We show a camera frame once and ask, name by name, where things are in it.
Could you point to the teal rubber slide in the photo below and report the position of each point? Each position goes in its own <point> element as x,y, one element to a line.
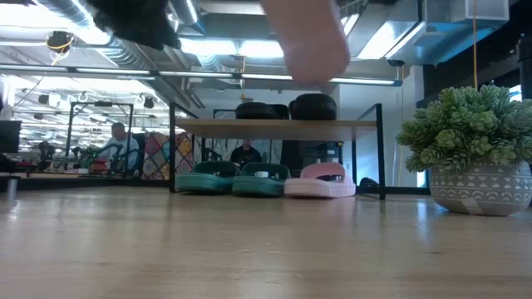
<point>203,184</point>
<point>257,187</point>

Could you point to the pink rubber slide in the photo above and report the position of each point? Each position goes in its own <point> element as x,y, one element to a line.
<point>311,41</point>
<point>320,189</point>

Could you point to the green succulent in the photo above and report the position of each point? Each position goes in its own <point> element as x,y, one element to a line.
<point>482,191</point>

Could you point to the person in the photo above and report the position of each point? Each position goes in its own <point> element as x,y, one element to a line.
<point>245,157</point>
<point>120,145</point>

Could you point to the white cup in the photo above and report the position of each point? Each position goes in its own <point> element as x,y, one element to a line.
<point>261,174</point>

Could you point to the colourful patchwork quilt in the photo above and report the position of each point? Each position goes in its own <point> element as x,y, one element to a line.
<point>158,158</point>

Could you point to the overhead light bar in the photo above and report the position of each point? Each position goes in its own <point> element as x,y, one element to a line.
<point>112,70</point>

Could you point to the dark side monitor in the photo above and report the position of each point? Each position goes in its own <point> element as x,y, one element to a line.
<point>10,137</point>

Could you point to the wood shelf with black frame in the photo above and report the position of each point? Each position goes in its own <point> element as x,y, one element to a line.
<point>270,129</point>

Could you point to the small dome camera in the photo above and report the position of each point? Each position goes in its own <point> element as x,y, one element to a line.
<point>395,62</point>

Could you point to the black table edge rail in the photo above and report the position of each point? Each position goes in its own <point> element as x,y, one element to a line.
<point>62,183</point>

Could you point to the black overhead camera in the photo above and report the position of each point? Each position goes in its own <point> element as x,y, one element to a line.
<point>60,40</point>

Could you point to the silver metal post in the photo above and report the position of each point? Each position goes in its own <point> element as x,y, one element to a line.
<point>12,189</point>

